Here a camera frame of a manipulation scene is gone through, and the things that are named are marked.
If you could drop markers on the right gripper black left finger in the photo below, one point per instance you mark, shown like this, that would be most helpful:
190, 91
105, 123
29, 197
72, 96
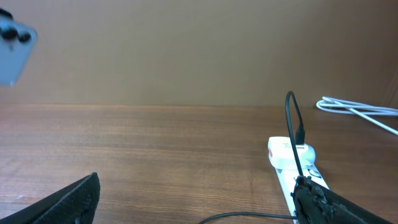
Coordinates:
73, 204

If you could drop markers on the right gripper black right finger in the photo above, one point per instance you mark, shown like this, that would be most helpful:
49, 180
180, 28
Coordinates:
315, 204

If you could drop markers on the blue screen smartphone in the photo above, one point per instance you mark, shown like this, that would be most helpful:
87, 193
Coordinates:
17, 42

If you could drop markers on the white charger adapter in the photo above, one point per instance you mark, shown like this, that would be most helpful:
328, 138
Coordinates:
281, 154

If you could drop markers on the white power strip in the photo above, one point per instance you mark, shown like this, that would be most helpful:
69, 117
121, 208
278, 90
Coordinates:
287, 180

